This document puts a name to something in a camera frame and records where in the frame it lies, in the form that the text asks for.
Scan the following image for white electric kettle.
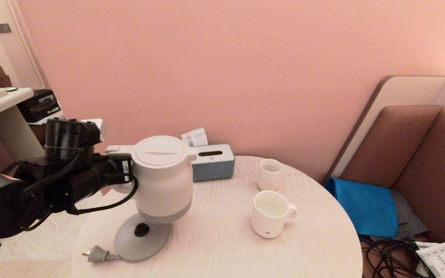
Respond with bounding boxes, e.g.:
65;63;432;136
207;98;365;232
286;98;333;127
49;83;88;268
105;136;198;224

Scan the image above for white stool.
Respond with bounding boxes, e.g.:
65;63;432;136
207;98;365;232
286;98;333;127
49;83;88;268
27;111;67;147

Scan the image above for black box appliance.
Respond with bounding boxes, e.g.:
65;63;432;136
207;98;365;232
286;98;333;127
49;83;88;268
17;90;61;123

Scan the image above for white washbasin counter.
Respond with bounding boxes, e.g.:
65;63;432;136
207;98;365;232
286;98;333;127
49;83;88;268
0;88;46;172

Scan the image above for grey round kettle base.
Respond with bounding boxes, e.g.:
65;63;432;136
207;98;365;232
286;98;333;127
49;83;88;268
114;214;171;263

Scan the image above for white paper cards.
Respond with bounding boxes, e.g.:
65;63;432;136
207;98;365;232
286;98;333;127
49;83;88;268
181;127;209;147

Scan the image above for grey power plug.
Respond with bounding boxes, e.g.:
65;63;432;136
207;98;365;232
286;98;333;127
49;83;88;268
82;245;122;263

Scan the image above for grey tissue box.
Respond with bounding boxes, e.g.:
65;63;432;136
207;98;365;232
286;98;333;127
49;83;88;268
191;144;235;182

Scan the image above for small white cup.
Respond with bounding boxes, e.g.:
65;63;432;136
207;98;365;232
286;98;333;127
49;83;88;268
257;159;284;192

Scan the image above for blue cloth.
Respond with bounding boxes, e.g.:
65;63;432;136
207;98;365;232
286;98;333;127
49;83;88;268
324;178;398;239

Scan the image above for grey felt mat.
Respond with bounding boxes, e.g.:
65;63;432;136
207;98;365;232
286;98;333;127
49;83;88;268
375;189;428;243

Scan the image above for brown upholstered sofa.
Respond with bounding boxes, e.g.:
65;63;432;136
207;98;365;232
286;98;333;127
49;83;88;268
340;104;445;278

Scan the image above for printed paper sheet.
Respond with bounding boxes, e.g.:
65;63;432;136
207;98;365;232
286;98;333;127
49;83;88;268
416;241;445;278

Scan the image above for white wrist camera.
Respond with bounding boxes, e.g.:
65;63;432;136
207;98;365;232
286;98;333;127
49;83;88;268
80;119;104;136

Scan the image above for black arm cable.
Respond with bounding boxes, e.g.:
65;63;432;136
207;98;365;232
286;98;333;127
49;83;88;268
22;149;138;232

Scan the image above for large white mug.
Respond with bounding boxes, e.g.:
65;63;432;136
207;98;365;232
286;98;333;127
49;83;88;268
250;190;297;239

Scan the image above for black cable bundle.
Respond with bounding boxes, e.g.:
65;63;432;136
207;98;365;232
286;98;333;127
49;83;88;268
361;236;445;278

